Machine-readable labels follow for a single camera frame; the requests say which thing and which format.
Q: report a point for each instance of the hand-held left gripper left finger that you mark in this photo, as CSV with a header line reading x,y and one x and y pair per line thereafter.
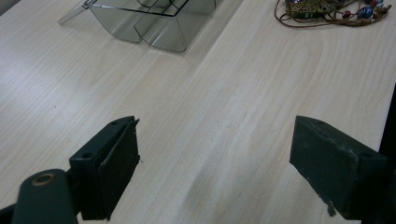
x,y
107,161

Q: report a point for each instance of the clear plastic organizer box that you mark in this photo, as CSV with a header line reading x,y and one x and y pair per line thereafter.
x,y
155,21

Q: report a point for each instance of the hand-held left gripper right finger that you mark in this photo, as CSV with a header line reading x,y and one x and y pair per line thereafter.
x,y
330,161

